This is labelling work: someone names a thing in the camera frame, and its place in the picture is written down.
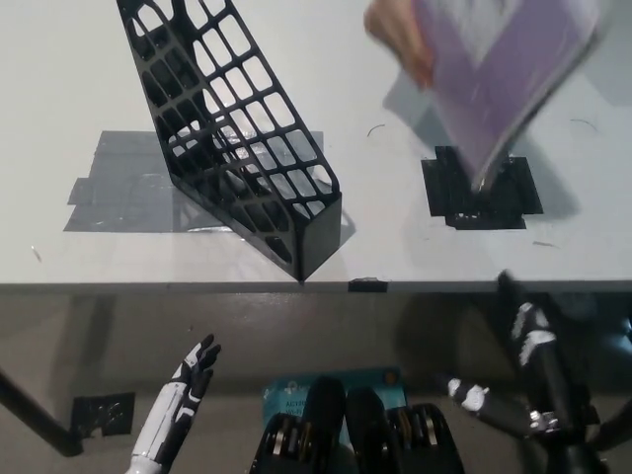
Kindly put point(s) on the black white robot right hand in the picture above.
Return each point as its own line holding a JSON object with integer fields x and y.
{"x": 553, "y": 385}

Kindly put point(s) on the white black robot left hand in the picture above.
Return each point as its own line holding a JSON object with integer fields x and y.
{"x": 170, "y": 410}

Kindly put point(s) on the person's bare hand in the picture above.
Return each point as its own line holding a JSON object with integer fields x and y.
{"x": 395, "y": 29}

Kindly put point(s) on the purple spiral notebook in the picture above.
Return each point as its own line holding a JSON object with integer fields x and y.
{"x": 498, "y": 74}

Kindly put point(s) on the black mesh magazine stand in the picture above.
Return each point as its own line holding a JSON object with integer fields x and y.
{"x": 316, "y": 232}

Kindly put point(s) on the black floor tape patch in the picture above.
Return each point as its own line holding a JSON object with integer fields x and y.
{"x": 103, "y": 415}

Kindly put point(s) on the black table leg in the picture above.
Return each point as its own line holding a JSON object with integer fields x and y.
{"x": 44, "y": 424}
{"x": 614, "y": 429}

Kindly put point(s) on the teal printed box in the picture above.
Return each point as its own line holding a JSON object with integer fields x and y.
{"x": 289, "y": 395}

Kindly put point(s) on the large black tape patch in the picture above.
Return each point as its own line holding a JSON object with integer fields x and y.
{"x": 513, "y": 197}

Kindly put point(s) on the small black tape strip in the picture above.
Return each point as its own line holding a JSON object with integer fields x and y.
{"x": 368, "y": 285}

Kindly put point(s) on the grey tape patch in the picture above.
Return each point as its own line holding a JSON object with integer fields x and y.
{"x": 123, "y": 187}

